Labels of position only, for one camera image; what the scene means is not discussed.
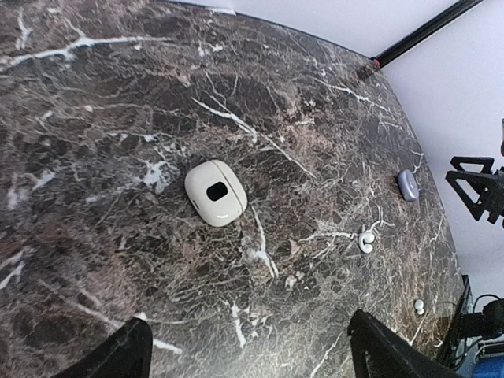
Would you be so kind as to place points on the purple blue charging case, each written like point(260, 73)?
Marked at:
point(408, 186)

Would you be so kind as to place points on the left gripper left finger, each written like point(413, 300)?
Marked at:
point(126, 353)

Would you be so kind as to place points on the right black frame post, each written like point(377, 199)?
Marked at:
point(416, 37)

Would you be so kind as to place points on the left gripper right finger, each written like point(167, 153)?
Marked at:
point(379, 352)

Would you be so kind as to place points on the white clip-on earbud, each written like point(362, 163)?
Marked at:
point(419, 307)
point(365, 242)

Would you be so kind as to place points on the beige earbud charging case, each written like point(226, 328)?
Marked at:
point(216, 193)

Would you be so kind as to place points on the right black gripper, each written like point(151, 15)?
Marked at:
point(472, 181)

